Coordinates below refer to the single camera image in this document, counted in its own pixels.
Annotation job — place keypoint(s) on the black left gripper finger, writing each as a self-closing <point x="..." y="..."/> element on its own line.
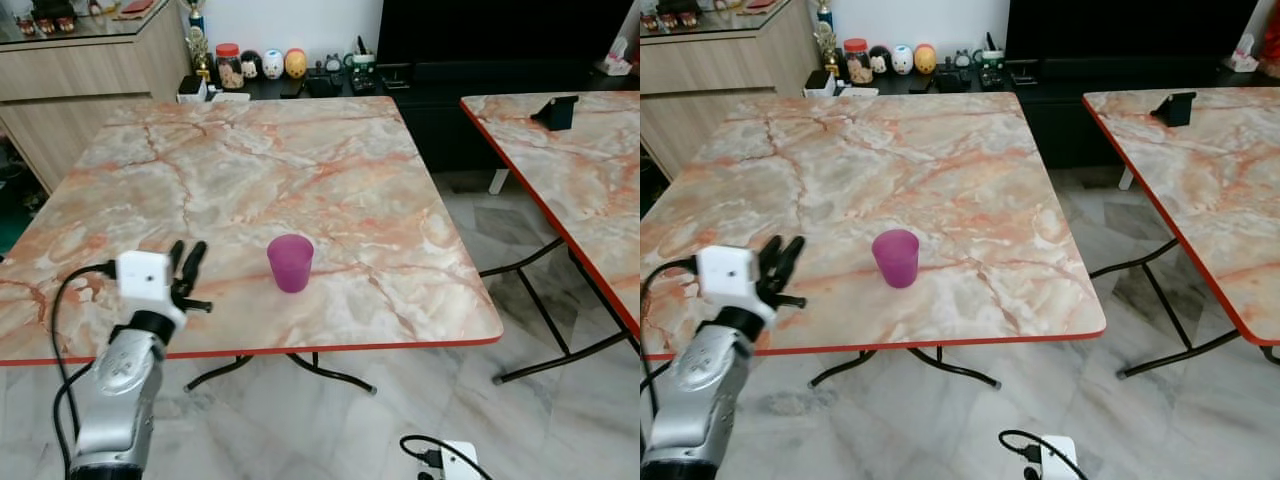
<point x="787" y="260"/>
<point x="177" y="260"/>
<point x="194" y="264"/>
<point x="769" y="256"/>

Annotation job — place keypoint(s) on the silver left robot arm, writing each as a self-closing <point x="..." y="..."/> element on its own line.
<point x="700" y="385"/>
<point x="122" y="385"/>

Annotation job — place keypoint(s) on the purple plastic cup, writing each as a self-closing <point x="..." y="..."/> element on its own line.
<point x="896" y="258"/>
<point x="291" y="263"/>

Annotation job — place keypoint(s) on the small white box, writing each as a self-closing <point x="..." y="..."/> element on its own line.
<point x="190" y="90"/>
<point x="820" y="85"/>

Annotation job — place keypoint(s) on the light wooden cabinet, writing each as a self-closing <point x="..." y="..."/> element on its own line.
<point x="710" y="90"/>
<point x="70" y="90"/>

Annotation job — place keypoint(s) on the red-lidded glass jar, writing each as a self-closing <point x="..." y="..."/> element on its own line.
<point x="857" y="63"/>
<point x="229" y="68"/>

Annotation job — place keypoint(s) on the black round figurine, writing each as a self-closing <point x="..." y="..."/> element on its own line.
<point x="250" y="65"/>
<point x="879" y="60"/>

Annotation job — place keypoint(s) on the white round figurine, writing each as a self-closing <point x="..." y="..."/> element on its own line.
<point x="902" y="60"/>
<point x="273" y="64"/>

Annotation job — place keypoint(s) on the gold trophy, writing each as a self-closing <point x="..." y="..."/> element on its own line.
<point x="199" y="45"/>
<point x="826" y="40"/>

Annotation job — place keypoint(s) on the yellow round figurine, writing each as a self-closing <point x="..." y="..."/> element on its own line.
<point x="295" y="63"/>
<point x="925" y="59"/>

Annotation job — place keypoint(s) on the pink white small toy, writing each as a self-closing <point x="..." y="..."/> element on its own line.
<point x="1244" y="55"/>
<point x="620" y="60"/>

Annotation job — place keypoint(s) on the red flat book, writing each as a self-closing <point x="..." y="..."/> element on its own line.
<point x="758" y="5"/>
<point x="135" y="8"/>

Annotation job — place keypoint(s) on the black phone stand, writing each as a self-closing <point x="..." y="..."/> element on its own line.
<point x="1175" y="108"/>
<point x="555" y="113"/>

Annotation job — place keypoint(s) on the green and black gadget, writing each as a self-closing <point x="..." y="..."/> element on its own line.
<point x="991" y="62"/>
<point x="362" y="68"/>

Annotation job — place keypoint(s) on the dark television console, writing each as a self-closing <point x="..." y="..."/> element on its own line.
<point x="450" y="120"/>

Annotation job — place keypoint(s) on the black television screen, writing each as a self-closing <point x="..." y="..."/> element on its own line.
<point x="500" y="30"/>
<point x="1120" y="28"/>

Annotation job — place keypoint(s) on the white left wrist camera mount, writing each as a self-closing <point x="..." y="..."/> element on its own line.
<point x="725" y="274"/>
<point x="145" y="278"/>

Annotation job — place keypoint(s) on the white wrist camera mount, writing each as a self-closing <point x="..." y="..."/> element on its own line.
<point x="725" y="274"/>
<point x="145" y="278"/>
<point x="460" y="462"/>
<point x="1058" y="458"/>

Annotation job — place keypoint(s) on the black metal table leg frame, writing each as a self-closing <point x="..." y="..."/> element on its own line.
<point x="330" y="374"/>
<point x="955" y="370"/>
<point x="545" y="312"/>
<point x="1165" y="305"/>

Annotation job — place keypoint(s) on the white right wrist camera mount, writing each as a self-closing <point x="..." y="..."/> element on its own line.
<point x="460" y="462"/>
<point x="1058" y="458"/>

